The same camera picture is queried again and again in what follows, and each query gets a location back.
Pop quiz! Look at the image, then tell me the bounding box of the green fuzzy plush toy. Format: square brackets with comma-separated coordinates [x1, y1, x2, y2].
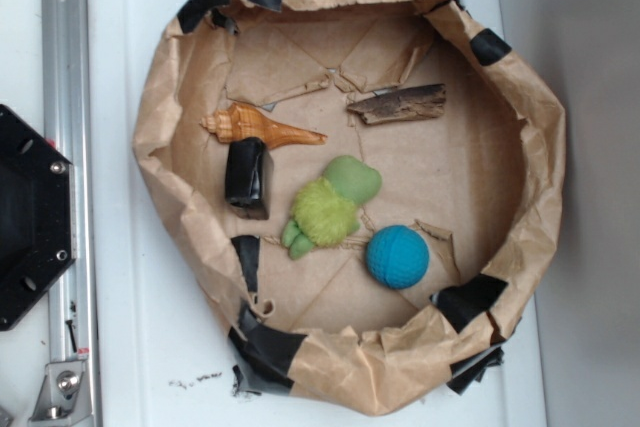
[281, 155, 382, 260]

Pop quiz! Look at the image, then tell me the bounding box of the white plastic tray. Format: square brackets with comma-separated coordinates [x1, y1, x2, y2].
[88, 0, 546, 426]

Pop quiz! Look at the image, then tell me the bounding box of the metal corner bracket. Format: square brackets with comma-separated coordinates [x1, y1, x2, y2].
[28, 360, 92, 426]

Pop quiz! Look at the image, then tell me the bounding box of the brown paper bag bin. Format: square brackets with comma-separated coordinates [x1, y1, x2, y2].
[133, 0, 566, 416]

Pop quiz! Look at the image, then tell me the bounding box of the orange spiral seashell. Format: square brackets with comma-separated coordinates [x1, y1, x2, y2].
[200, 103, 327, 149]

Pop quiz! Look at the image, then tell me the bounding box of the aluminium extrusion rail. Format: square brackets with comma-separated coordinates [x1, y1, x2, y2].
[42, 0, 103, 426]

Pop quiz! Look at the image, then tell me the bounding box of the blue dimpled ball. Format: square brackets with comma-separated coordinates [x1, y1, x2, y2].
[366, 225, 430, 289]

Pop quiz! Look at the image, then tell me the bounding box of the black tape-wrapped block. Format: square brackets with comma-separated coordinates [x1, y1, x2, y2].
[224, 137, 273, 220]

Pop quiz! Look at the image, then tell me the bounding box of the brown wood bark piece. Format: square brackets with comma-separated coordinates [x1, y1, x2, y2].
[346, 84, 446, 125]

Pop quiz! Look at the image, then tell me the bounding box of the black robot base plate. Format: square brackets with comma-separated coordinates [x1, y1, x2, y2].
[1, 105, 74, 332]

